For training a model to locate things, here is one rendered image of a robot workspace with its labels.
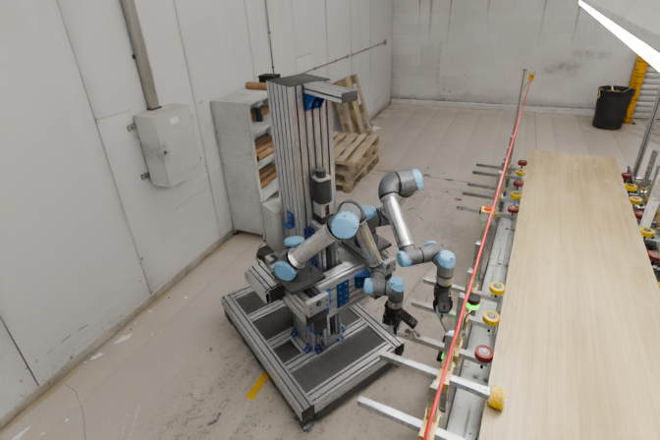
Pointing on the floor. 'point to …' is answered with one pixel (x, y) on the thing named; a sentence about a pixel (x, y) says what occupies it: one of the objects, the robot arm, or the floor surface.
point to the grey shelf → (240, 102)
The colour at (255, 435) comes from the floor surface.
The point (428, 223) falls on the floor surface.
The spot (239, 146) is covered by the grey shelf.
